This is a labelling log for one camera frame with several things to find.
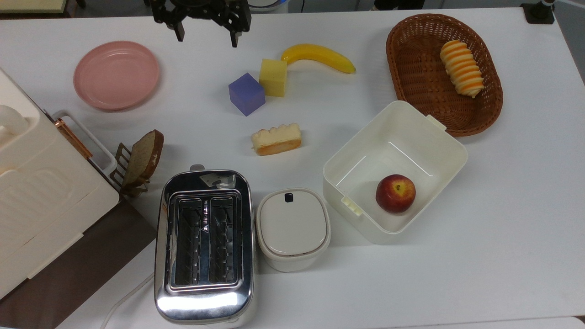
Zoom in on pink plate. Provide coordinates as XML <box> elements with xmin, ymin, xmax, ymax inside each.
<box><xmin>73</xmin><ymin>41</ymin><xmax>161</xmax><ymax>111</ymax></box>

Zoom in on white lidded container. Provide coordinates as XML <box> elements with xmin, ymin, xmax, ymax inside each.
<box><xmin>255</xmin><ymin>187</ymin><xmax>332</xmax><ymax>273</ymax></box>

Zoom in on orange striped spiral bread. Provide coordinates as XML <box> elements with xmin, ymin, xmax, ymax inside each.
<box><xmin>440</xmin><ymin>40</ymin><xmax>485</xmax><ymax>99</ymax></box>

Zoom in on red apple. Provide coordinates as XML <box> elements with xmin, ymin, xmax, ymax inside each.
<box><xmin>376</xmin><ymin>174</ymin><xmax>417</xmax><ymax>214</ymax></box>

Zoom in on purple foam cube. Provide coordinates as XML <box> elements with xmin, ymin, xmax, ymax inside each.
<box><xmin>228</xmin><ymin>73</ymin><xmax>266</xmax><ymax>117</ymax></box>

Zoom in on yellow banana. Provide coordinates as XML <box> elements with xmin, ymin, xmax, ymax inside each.
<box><xmin>281</xmin><ymin>43</ymin><xmax>356</xmax><ymax>74</ymax></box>

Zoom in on brown toast slice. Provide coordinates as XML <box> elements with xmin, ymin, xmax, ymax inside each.
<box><xmin>122</xmin><ymin>129</ymin><xmax>165</xmax><ymax>186</ymax></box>

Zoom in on brown wooden toast rack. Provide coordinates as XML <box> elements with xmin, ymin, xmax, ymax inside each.
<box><xmin>110</xmin><ymin>143</ymin><xmax>151</xmax><ymax>198</ymax></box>

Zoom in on white open plastic box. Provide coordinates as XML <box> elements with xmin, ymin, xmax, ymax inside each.
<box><xmin>323</xmin><ymin>100</ymin><xmax>468</xmax><ymax>245</ymax></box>

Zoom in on white toaster cable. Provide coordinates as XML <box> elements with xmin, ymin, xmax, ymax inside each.
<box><xmin>101</xmin><ymin>273</ymin><xmax>156</xmax><ymax>329</ymax></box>

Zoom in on beige side table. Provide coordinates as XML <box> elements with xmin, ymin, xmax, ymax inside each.
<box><xmin>0</xmin><ymin>0</ymin><xmax>68</xmax><ymax>14</ymax></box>

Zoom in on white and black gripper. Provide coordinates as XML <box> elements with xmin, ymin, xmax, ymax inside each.
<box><xmin>151</xmin><ymin>0</ymin><xmax>252</xmax><ymax>48</ymax></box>

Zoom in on black stand base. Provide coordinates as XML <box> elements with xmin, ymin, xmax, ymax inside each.
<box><xmin>521</xmin><ymin>0</ymin><xmax>556</xmax><ymax>25</ymax></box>

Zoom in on brown wicker basket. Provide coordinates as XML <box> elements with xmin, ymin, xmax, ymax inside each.
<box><xmin>386</xmin><ymin>13</ymin><xmax>504</xmax><ymax>137</ymax></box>

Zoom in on yellow foam cube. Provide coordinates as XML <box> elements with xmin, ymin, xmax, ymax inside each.
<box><xmin>259</xmin><ymin>58</ymin><xmax>288</xmax><ymax>98</ymax></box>

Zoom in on silver two-slot toaster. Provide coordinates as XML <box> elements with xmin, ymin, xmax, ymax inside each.
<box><xmin>154</xmin><ymin>164</ymin><xmax>256</xmax><ymax>328</ymax></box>

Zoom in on cream topped bread slice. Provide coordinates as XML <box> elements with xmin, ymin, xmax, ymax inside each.
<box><xmin>251</xmin><ymin>122</ymin><xmax>302</xmax><ymax>156</ymax></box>

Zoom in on white oven appliance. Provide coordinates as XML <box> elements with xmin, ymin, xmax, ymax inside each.
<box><xmin>0</xmin><ymin>68</ymin><xmax>120</xmax><ymax>300</ymax></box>

